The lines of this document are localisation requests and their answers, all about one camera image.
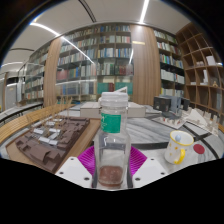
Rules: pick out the narrow bookshelf full of books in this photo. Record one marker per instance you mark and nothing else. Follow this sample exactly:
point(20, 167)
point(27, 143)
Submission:
point(170, 66)

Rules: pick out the white spoon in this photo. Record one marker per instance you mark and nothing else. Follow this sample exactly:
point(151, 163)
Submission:
point(178, 136)

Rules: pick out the flat round red coaster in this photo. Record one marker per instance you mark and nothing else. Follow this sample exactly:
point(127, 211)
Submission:
point(199, 149)

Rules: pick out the clear plastic bottle green label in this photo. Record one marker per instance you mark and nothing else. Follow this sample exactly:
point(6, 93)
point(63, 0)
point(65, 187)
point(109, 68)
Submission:
point(111, 146)

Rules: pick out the dark grey building model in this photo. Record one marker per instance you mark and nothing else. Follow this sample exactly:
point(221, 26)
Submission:
point(168, 105)

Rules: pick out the wide bookshelf full of books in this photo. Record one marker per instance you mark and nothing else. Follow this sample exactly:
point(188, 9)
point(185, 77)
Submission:
point(96, 56)

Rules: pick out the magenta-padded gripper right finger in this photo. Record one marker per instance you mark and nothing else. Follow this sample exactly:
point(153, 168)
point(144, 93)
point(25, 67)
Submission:
point(148, 170)

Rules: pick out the curved wooden bench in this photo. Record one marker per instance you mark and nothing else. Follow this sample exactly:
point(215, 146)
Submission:
point(20, 123)

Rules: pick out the wooden cubby shelf unit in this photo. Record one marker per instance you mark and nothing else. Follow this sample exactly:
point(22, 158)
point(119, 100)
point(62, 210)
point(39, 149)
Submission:
point(203, 80)

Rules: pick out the white box building model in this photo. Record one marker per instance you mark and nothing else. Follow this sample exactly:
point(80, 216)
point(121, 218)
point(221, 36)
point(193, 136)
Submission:
point(136, 110)

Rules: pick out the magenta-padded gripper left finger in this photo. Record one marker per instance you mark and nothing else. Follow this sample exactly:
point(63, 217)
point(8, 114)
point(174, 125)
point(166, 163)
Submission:
point(75, 170)

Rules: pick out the glass-fronted bookshelf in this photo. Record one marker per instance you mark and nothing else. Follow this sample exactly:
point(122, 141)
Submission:
point(35, 80)

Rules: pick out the brown building model on board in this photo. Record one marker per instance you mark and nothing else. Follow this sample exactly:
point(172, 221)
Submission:
point(50, 146)

